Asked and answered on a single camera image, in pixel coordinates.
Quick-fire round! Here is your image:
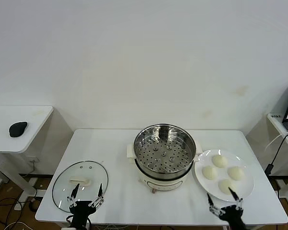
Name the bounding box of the round glass pot lid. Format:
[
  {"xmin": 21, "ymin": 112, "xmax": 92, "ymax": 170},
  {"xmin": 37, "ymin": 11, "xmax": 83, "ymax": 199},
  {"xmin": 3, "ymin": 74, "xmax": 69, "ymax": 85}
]
[{"xmin": 52, "ymin": 160, "xmax": 109, "ymax": 213}]

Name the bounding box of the white desk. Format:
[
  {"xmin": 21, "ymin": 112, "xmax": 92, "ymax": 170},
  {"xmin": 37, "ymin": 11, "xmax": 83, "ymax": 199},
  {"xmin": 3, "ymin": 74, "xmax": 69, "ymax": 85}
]
[{"xmin": 266, "ymin": 112, "xmax": 288, "ymax": 211}]

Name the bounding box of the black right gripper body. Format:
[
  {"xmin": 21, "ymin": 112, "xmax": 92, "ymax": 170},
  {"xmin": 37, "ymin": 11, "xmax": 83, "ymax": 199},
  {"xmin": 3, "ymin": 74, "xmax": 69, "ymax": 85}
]
[{"xmin": 218, "ymin": 205, "xmax": 247, "ymax": 230}]

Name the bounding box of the brown round floor object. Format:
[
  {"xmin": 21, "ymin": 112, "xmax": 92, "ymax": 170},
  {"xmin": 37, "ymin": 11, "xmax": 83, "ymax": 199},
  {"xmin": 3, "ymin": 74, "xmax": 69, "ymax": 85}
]
[{"xmin": 29, "ymin": 200, "xmax": 41, "ymax": 212}]

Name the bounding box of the black floor cable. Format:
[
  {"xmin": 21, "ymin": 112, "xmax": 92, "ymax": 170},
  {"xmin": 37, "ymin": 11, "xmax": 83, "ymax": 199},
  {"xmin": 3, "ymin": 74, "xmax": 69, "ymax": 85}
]
[{"xmin": 0, "ymin": 197, "xmax": 32, "ymax": 218}]

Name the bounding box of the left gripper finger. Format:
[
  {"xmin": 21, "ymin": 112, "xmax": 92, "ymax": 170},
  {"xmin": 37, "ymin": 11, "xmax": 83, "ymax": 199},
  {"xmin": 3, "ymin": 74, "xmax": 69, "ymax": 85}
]
[
  {"xmin": 88, "ymin": 183, "xmax": 104, "ymax": 208},
  {"xmin": 66, "ymin": 183, "xmax": 81, "ymax": 208}
]

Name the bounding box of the perforated steel steamer basket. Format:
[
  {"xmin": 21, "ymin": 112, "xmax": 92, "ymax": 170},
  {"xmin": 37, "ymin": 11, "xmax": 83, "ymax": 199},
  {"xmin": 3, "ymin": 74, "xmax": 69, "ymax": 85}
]
[{"xmin": 133, "ymin": 124, "xmax": 197, "ymax": 178}]

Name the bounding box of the small white side table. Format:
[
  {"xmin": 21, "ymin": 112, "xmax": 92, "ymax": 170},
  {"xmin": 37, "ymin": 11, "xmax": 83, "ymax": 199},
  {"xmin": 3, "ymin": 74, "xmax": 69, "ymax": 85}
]
[{"xmin": 0, "ymin": 105, "xmax": 55, "ymax": 201}]

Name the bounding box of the black power adapter cable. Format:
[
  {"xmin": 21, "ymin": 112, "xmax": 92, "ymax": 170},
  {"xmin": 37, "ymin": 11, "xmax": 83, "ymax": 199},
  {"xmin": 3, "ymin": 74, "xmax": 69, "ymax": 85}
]
[{"xmin": 264, "ymin": 134, "xmax": 288, "ymax": 176}]

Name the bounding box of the white cable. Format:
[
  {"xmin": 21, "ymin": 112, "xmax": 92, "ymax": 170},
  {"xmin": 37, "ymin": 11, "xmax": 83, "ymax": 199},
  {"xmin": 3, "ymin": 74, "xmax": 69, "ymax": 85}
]
[{"xmin": 264, "ymin": 132, "xmax": 288, "ymax": 153}]

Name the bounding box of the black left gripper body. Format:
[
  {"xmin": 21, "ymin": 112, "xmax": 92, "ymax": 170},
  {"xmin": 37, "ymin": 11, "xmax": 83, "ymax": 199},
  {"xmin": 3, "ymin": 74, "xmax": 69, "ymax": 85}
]
[{"xmin": 69, "ymin": 200, "xmax": 96, "ymax": 228}]

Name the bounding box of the white steamed baozi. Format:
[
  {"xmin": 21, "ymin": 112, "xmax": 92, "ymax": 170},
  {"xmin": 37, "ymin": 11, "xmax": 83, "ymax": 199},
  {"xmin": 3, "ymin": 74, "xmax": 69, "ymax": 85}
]
[
  {"xmin": 202, "ymin": 165, "xmax": 218, "ymax": 180},
  {"xmin": 217, "ymin": 178, "xmax": 236, "ymax": 195},
  {"xmin": 211, "ymin": 154, "xmax": 228, "ymax": 168},
  {"xmin": 227, "ymin": 165, "xmax": 245, "ymax": 181}
]

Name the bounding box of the round white plate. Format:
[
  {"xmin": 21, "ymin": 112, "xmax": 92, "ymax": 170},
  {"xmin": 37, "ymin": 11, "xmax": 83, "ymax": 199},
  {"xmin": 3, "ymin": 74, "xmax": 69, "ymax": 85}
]
[{"xmin": 194, "ymin": 149, "xmax": 255, "ymax": 202}]

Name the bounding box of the black computer mouse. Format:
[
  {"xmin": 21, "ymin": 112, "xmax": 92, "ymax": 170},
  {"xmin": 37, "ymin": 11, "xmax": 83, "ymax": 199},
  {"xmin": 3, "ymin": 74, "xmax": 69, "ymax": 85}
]
[{"xmin": 9, "ymin": 121, "xmax": 29, "ymax": 138}]

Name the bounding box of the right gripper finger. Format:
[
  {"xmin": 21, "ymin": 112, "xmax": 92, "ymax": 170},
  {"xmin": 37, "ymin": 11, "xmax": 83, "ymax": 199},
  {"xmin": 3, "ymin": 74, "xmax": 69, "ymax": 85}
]
[
  {"xmin": 228, "ymin": 186, "xmax": 243, "ymax": 211},
  {"xmin": 206, "ymin": 192, "xmax": 225, "ymax": 215}
]

